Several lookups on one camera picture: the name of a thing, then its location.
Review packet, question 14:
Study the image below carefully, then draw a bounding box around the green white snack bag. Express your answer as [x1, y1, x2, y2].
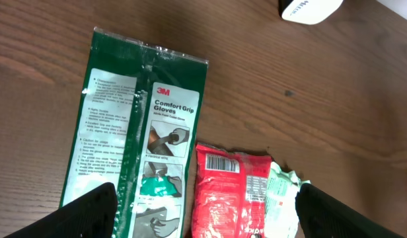
[60, 28, 209, 237]

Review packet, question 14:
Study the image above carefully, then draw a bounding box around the white barcode scanner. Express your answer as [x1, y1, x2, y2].
[279, 0, 344, 25]

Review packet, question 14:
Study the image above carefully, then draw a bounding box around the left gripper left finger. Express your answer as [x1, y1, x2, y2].
[5, 182, 118, 238]

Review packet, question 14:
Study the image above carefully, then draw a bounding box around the teal white snack packet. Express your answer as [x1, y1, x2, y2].
[264, 162, 311, 238]

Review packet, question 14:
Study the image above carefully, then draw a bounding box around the red snack packet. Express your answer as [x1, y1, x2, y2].
[192, 143, 272, 238]

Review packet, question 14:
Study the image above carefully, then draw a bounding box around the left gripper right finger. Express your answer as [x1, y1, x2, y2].
[295, 183, 400, 238]

